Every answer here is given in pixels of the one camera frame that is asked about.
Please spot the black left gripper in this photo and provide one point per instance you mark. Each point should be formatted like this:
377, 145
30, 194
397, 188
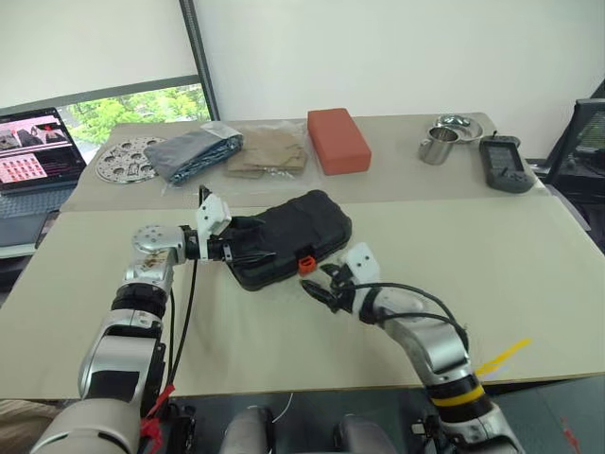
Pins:
222, 248

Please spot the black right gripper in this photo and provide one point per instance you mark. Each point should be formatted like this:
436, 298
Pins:
343, 291

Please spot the black plastic tool case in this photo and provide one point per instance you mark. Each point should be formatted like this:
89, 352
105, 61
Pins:
302, 222

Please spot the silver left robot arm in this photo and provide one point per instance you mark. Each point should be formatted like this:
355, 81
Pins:
118, 350

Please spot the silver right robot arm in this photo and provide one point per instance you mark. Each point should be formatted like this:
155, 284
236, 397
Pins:
439, 345

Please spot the cardboard pieces in clear bag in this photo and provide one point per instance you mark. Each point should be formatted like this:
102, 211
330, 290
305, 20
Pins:
264, 151

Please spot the grey cloth in clear bag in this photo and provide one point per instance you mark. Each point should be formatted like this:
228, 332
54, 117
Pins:
189, 151

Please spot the red rectangular block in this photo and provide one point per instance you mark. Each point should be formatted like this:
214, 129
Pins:
338, 142

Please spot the round perforated metal disc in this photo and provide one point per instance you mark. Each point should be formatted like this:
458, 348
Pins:
118, 165

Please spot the grey rounded shape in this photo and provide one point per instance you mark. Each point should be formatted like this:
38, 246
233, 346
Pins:
250, 432
364, 435

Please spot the stainless steel cup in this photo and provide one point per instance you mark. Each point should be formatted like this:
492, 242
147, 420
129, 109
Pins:
437, 149

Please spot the red tape strip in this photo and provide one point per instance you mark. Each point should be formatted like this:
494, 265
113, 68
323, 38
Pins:
153, 425

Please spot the stainless steel bowl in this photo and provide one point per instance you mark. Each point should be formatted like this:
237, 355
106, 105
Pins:
468, 130

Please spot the black handheld device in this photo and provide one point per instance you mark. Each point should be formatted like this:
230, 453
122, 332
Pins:
503, 163

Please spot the open laptop computer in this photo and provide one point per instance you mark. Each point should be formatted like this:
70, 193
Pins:
33, 146

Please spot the black mesh chair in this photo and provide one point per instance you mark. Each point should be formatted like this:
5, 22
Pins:
586, 142

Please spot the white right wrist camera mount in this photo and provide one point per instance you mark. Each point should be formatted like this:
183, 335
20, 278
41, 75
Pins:
361, 262

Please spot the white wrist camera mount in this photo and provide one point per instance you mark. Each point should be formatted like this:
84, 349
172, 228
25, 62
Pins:
215, 213
361, 262

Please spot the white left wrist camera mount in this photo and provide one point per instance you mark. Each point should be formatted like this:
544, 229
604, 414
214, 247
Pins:
215, 213

